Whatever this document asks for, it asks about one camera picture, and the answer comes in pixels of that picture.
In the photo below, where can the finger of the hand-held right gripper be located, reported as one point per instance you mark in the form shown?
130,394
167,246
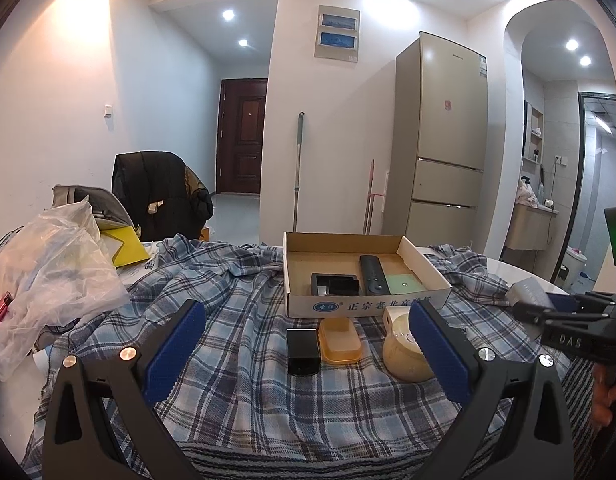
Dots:
563,301
543,316

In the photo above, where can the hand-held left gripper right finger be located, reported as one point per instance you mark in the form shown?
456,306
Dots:
440,355

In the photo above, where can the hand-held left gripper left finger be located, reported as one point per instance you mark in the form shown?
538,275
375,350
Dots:
172,350

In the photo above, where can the small grey ribbed case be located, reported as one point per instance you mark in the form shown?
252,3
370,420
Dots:
530,291

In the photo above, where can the round cream jar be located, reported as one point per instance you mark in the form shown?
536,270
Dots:
405,355

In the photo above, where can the white charger plug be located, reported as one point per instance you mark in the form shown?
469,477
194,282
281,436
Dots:
394,316

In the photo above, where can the green card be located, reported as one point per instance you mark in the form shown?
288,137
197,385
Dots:
405,283

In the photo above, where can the orange plastic box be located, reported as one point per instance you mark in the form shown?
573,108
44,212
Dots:
340,342

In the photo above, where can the black remote control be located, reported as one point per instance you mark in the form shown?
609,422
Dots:
373,275

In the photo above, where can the black box with label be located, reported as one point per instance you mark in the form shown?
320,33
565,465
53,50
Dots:
335,285

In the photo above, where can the plain black box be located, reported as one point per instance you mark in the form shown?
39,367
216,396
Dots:
304,352

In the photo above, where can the cardboard box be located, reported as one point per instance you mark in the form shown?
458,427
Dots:
338,260

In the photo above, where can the person's right hand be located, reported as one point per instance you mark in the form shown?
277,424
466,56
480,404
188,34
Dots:
608,395

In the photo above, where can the white waste bin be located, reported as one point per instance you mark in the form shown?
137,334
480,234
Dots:
573,265

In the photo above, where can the beige sink cabinet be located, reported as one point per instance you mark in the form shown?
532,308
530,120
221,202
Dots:
530,227

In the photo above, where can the blue plaid shirt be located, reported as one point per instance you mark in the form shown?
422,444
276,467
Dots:
248,310

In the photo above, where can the white printed paper bag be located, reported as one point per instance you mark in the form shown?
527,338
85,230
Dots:
146,257

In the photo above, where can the yellow bag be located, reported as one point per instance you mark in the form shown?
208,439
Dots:
127,247

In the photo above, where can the small orange floor box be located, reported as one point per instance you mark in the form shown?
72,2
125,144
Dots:
205,234

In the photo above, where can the black framed glass door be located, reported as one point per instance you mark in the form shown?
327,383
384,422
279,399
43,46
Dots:
595,185

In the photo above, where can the clear plastic bag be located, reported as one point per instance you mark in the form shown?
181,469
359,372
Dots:
47,270

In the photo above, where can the black jacket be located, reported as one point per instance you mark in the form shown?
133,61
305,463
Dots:
157,190

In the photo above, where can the grey backpack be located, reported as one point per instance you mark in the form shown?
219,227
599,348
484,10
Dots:
102,205

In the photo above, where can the grey striped cloth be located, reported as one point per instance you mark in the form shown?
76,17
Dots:
308,467

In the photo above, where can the beige refrigerator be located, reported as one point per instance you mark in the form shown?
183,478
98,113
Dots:
443,135

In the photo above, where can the dark red entrance door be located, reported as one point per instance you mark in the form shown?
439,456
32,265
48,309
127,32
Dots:
241,135

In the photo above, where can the recessed wall shelf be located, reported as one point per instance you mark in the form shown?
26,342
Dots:
536,135

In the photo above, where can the wall electrical panel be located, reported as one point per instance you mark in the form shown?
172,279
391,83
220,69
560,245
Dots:
338,33

